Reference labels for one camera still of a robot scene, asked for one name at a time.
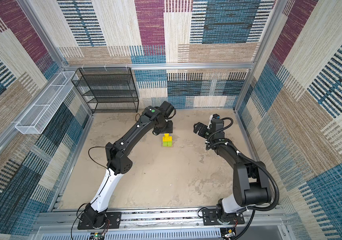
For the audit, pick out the small yellow square block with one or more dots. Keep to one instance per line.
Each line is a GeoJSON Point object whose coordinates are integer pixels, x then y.
{"type": "Point", "coordinates": [169, 138]}

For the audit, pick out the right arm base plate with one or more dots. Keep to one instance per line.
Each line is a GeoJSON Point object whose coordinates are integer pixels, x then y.
{"type": "Point", "coordinates": [213, 217]}

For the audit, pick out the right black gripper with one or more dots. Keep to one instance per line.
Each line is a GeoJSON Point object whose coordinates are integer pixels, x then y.
{"type": "Point", "coordinates": [204, 127]}

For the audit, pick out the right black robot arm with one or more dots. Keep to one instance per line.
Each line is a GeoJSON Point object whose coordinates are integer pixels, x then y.
{"type": "Point", "coordinates": [251, 184]}

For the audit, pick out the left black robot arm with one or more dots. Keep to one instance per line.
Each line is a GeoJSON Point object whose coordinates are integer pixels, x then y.
{"type": "Point", "coordinates": [118, 163]}

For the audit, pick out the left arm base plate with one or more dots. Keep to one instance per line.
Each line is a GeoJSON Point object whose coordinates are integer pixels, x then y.
{"type": "Point", "coordinates": [111, 220]}

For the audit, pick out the white wire mesh basket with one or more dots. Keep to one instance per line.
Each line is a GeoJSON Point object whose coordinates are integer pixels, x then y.
{"type": "Point", "coordinates": [38, 116]}

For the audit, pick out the yellow cylinder block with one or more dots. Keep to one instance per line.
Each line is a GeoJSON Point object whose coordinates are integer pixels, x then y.
{"type": "Point", "coordinates": [166, 136]}

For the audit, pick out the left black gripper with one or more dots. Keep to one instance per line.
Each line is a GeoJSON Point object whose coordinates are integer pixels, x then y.
{"type": "Point", "coordinates": [169, 130]}

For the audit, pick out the aluminium front rail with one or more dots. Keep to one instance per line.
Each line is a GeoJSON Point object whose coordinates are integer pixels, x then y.
{"type": "Point", "coordinates": [163, 224]}

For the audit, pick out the black wire shelf rack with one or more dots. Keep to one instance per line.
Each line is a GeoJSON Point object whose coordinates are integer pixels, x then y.
{"type": "Point", "coordinates": [107, 90]}

